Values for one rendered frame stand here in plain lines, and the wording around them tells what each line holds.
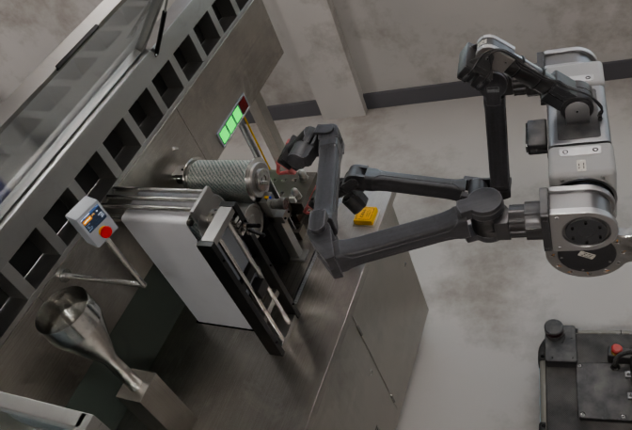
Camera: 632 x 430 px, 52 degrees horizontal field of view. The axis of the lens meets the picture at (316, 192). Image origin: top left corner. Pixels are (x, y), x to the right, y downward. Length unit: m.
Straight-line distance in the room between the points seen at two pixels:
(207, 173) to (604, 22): 2.55
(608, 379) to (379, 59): 2.39
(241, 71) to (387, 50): 1.63
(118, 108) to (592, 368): 1.88
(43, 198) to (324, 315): 0.92
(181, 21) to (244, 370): 1.20
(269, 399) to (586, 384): 1.17
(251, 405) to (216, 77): 1.20
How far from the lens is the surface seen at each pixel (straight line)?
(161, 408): 1.96
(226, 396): 2.11
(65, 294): 1.75
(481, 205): 1.45
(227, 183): 2.13
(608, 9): 3.96
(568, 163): 1.47
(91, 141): 2.03
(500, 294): 3.16
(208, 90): 2.47
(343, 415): 2.25
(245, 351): 2.16
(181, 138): 2.33
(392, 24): 4.00
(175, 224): 1.86
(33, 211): 1.90
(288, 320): 2.11
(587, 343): 2.71
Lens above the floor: 2.54
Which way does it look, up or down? 41 degrees down
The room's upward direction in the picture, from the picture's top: 24 degrees counter-clockwise
